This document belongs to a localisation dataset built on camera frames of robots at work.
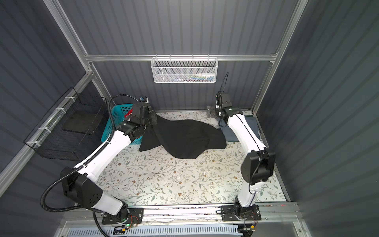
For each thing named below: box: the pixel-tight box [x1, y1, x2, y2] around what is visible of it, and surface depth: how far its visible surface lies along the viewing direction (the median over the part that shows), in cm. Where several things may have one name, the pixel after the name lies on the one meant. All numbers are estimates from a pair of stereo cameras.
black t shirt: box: [138, 115, 227, 159], surface depth 100 cm
